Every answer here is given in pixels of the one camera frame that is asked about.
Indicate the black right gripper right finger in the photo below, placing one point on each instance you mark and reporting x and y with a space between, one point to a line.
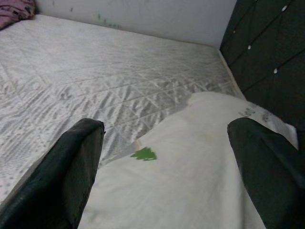
274 181

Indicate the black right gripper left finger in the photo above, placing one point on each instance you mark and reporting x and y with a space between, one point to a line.
54 181

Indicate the white pillow with green tree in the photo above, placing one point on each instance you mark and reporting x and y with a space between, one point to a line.
178 179

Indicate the purple cartoon print blanket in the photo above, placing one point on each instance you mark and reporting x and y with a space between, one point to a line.
14 9

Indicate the white quilted mattress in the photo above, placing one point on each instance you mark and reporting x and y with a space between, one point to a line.
95 71

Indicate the black tufted headboard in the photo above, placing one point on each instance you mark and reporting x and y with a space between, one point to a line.
269 59

